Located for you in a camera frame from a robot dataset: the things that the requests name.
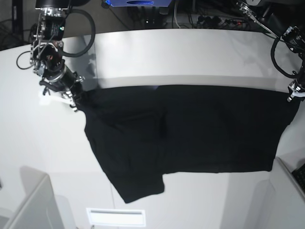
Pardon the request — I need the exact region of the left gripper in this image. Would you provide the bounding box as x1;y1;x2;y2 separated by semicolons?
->
287;74;305;102

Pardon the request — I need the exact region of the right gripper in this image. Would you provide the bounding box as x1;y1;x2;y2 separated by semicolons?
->
39;64;84;112

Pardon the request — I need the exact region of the black T-shirt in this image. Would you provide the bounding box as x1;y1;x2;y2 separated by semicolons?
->
77;85;300;203

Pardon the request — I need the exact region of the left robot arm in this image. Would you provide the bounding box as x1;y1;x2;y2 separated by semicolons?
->
236;0;305;102

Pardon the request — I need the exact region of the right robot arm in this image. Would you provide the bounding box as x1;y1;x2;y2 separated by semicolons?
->
29;0;96;112

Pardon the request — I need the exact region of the black keyboard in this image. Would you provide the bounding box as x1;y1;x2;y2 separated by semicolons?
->
292;164;305;192

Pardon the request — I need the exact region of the blue box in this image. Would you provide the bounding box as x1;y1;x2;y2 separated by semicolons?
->
105;0;172;7

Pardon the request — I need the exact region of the black tower case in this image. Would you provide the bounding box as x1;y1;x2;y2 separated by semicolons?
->
11;0;24;42

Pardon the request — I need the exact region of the white left partition panel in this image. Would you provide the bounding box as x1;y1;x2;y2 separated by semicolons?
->
0;166;77;229

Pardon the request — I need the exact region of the white partition panel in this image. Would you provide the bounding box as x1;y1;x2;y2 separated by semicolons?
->
264;157;305;229
0;166;77;229

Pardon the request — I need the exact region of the white right partition panel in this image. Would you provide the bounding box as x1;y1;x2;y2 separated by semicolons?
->
264;157;305;229

